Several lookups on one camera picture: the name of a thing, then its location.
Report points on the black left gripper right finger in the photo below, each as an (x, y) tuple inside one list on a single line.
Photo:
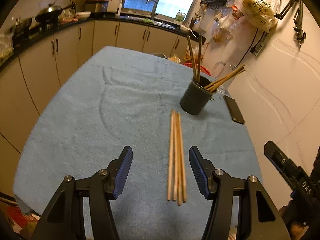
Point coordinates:
[(258, 217)]

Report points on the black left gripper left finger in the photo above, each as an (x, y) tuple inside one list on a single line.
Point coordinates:
[(63, 218)]

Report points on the wooden chopstick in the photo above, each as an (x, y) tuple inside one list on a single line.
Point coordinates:
[(176, 177), (192, 57), (226, 80), (225, 77), (178, 152), (170, 156), (183, 178), (199, 58)]

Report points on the dark green utensil holder cup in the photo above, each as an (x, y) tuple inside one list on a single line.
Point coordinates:
[(196, 96)]

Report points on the beige kitchen cabinets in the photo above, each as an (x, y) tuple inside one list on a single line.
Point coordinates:
[(62, 55)]

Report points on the right hand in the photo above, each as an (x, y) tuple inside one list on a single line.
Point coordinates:
[(298, 231)]

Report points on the black smartphone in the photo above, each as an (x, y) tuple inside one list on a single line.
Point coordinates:
[(234, 110)]

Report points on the blue towel table cover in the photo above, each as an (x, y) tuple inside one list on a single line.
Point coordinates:
[(142, 210)]

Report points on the hanging plastic bag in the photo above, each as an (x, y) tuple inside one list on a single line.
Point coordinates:
[(260, 13)]

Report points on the steel cooking pot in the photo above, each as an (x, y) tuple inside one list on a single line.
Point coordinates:
[(20, 28)]

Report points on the black wok pan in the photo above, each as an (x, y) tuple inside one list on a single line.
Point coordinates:
[(50, 14)]

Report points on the green dish soap bottle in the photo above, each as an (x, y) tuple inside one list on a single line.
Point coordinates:
[(180, 16)]

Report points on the chrome sink faucet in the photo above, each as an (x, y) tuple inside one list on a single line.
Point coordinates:
[(153, 12)]

